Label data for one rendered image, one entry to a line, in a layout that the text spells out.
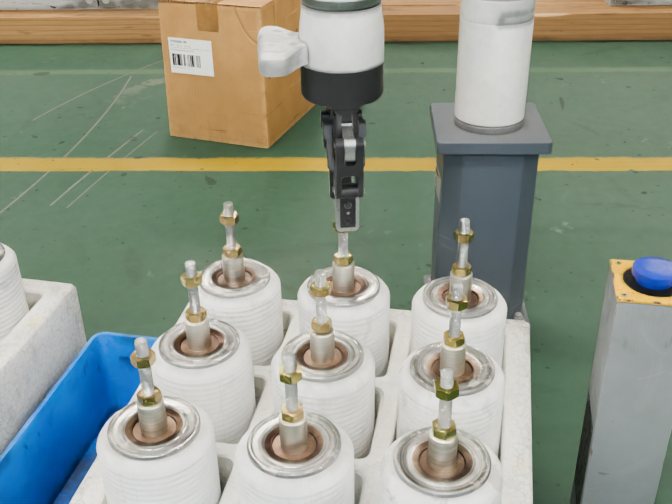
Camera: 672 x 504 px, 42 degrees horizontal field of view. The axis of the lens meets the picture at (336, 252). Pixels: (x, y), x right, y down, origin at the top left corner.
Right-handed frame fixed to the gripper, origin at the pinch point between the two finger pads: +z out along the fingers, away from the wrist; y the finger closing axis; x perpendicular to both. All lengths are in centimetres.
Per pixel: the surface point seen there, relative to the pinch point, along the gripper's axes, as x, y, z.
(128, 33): 46, 178, 32
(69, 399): 31.5, 5.0, 26.2
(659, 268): -26.9, -12.3, 2.1
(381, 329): -3.5, -2.8, 13.6
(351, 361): 0.6, -12.8, 9.8
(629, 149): -68, 86, 35
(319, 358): 3.5, -12.4, 9.5
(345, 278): 0.0, -0.9, 8.3
